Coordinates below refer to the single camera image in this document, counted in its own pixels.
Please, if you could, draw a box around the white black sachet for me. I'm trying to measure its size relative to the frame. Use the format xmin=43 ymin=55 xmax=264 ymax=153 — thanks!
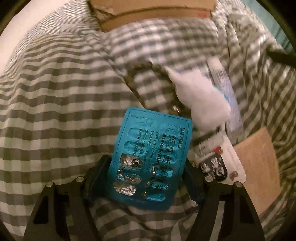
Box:
xmin=188 ymin=131 xmax=246 ymax=185

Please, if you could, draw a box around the clear packet with label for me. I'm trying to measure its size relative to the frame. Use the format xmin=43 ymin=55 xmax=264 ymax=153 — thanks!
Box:
xmin=207 ymin=57 xmax=244 ymax=145

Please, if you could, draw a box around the green curtain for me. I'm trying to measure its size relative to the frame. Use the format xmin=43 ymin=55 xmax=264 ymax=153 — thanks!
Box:
xmin=242 ymin=0 xmax=293 ymax=53

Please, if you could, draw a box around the blue amoxicillin blister pack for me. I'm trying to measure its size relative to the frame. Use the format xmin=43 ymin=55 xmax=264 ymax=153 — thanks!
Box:
xmin=106 ymin=108 xmax=193 ymax=210

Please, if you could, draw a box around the brown cardboard piece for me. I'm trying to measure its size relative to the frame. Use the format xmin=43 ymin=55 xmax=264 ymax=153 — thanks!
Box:
xmin=234 ymin=128 xmax=282 ymax=215

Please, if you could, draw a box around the brown cardboard box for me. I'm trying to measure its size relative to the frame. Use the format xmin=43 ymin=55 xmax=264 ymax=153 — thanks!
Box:
xmin=90 ymin=0 xmax=216 ymax=32

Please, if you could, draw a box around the white tissue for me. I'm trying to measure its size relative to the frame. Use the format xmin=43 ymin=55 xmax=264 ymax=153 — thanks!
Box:
xmin=165 ymin=67 xmax=231 ymax=133

